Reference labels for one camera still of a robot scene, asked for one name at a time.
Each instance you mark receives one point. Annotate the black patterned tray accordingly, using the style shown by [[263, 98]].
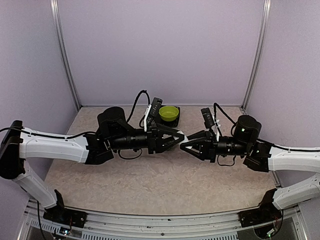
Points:
[[172, 124]]

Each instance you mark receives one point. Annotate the aluminium front frame rail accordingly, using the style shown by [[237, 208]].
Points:
[[115, 226]]

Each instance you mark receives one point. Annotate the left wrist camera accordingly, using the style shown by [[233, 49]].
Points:
[[152, 112]]

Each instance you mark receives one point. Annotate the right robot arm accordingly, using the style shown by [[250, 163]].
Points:
[[260, 156]]

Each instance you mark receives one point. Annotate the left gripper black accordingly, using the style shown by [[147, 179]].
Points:
[[156, 145]]

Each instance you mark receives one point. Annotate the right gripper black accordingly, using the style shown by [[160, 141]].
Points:
[[210, 145]]

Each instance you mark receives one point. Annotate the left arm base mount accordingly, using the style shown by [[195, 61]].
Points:
[[66, 216]]

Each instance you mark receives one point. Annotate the aluminium corner post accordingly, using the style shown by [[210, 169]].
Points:
[[258, 54], [54, 4]]

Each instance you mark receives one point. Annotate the lime green bowl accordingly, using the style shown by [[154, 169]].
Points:
[[169, 113]]

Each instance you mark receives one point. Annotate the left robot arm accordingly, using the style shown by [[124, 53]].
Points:
[[114, 133]]

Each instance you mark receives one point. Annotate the left aluminium corner post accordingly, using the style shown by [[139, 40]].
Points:
[[54, 4]]

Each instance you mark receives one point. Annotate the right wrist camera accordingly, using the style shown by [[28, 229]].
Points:
[[211, 123]]

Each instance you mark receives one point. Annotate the right aluminium corner post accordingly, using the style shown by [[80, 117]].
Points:
[[258, 54]]

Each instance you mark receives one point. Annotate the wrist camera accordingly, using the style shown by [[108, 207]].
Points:
[[211, 123], [152, 112]]

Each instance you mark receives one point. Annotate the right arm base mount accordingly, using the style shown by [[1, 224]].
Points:
[[262, 214]]

